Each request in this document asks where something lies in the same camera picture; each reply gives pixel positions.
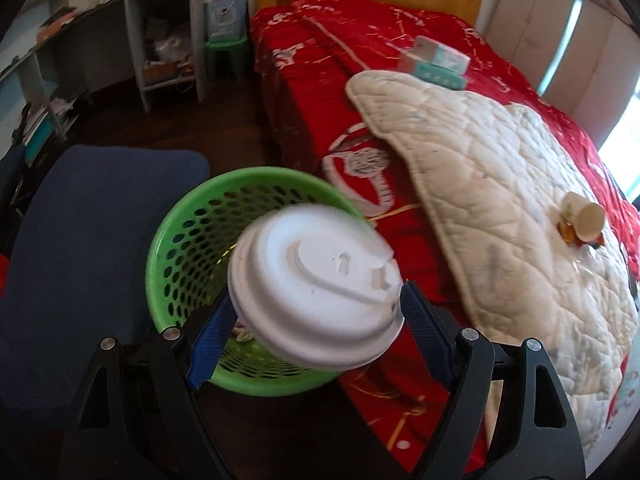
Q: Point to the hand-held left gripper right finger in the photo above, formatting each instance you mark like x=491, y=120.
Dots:
x=427, y=332

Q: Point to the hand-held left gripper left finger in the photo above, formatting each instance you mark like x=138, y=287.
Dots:
x=212, y=345

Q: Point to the green plastic mesh basket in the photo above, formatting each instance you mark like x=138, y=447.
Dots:
x=175, y=240

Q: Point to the white plastic cup lid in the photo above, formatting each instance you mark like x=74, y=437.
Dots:
x=315, y=290

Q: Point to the blue fabric chair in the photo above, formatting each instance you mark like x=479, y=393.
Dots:
x=85, y=240

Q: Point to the small red wrapper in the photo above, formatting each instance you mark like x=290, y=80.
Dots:
x=570, y=234

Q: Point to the white quilted mat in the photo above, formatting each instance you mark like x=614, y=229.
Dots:
x=500, y=170

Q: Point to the beige paper cup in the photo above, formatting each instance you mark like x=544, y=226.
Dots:
x=587, y=217

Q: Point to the teal tissue box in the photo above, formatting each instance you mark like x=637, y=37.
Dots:
x=430, y=74

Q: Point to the window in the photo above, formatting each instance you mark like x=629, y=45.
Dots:
x=625, y=150

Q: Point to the light blue tissue box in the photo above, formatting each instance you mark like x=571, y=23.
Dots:
x=442, y=55

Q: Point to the green plastic stool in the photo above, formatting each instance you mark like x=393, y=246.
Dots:
x=227, y=52

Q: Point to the red bed with wooden headboard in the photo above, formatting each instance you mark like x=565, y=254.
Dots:
x=310, y=60

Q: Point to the white wardrobe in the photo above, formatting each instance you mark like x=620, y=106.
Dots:
x=550, y=25

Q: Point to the white desk with shelves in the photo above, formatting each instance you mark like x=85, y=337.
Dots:
x=135, y=20

